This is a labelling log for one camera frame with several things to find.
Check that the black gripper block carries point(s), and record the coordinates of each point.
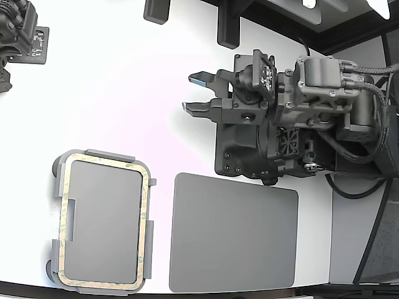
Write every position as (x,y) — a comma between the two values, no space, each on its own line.
(249,116)

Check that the tan rectangular adhesive frame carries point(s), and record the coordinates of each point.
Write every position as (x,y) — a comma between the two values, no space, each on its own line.
(144,224)

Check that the dark robot arm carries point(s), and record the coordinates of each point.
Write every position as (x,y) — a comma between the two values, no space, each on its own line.
(15,28)

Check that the grey 3D-printed holder tray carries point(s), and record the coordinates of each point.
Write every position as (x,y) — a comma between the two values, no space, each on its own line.
(103,218)

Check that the dark grey rubber mat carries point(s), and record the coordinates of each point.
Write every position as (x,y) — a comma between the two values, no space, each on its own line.
(233,233)

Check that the black plate with labels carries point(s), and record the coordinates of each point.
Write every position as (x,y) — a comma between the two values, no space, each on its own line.
(42,46)

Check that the black metal strut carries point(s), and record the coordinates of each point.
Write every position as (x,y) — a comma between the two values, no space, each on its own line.
(371,236)

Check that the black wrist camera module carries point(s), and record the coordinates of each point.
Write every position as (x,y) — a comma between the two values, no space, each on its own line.
(263,73)

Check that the black post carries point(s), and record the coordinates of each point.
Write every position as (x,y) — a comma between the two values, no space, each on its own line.
(228,25)

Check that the dark grey post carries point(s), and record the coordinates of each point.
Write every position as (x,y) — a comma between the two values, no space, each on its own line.
(156,11)

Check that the black table border frame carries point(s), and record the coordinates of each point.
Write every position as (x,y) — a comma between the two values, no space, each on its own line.
(343,34)

